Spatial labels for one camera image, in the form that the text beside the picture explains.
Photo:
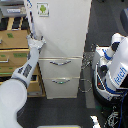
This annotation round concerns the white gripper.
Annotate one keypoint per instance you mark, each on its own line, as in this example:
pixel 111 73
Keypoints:
pixel 33 43

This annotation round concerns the white fridge door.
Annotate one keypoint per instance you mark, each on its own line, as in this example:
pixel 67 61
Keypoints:
pixel 64 29

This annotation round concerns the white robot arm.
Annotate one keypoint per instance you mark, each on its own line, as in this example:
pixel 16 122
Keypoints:
pixel 13 92

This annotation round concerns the white robot base edge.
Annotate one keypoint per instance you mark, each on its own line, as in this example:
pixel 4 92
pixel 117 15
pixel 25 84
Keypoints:
pixel 94 120

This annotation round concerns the upper fridge drawer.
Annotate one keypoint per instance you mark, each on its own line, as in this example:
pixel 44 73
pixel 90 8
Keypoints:
pixel 57 68

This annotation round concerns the fridge drawer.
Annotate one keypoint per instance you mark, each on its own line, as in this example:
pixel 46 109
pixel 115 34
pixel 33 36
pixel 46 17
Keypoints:
pixel 61 88
pixel 57 68

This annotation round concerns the lower fridge drawer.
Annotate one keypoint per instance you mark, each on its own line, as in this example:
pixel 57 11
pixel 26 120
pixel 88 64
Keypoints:
pixel 61 88

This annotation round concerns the wooden drawer cabinet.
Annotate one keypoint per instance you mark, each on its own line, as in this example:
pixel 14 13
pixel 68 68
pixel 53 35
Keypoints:
pixel 14 48

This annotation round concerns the white refrigerator body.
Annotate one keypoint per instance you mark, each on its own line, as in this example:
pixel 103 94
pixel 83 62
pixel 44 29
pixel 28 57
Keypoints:
pixel 63 24

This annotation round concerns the green android sticker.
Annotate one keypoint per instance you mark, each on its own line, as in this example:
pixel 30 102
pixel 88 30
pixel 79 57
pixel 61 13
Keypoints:
pixel 43 9

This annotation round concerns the grey box on cabinet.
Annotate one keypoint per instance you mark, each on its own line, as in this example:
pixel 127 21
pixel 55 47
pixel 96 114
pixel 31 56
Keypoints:
pixel 13 11

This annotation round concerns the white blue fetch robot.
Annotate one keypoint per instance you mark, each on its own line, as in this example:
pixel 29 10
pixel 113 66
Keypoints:
pixel 110 71

